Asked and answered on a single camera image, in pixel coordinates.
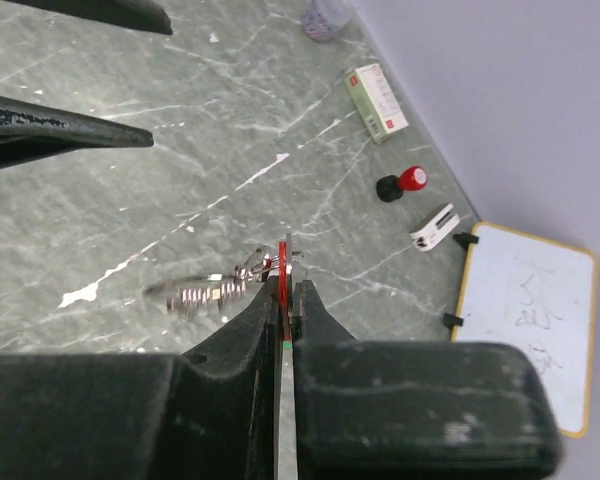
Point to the white stapler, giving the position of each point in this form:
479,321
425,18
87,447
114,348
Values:
435,227

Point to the wire keyring with keys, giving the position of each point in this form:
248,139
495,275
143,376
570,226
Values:
187,295

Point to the red tagged key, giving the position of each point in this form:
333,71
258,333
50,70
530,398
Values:
285,256

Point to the white green staples box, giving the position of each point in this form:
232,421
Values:
376,102

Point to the clear plastic cup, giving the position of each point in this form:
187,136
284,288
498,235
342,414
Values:
324,19

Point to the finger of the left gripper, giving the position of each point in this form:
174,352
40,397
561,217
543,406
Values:
139,15
29,132

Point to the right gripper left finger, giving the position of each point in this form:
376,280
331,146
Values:
211,412

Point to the red black stamp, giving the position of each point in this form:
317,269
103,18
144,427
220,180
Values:
391,188

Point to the yellow framed whiteboard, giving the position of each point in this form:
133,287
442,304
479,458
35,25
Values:
540,296

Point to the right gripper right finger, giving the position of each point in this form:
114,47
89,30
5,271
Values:
414,409

